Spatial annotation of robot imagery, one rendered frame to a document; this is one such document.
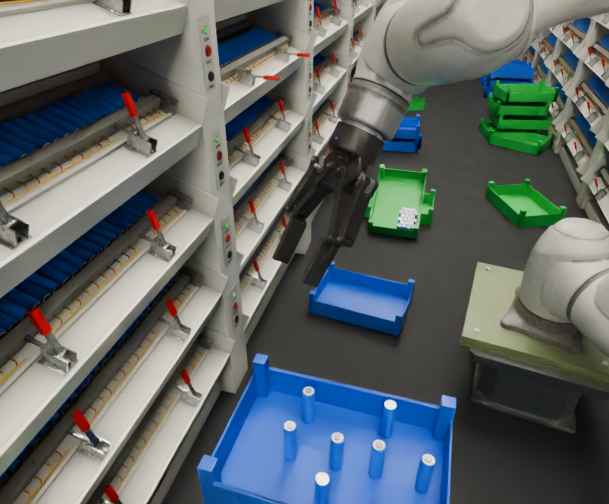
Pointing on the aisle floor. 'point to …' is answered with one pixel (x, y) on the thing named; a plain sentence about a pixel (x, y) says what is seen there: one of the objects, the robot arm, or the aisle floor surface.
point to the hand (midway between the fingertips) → (301, 256)
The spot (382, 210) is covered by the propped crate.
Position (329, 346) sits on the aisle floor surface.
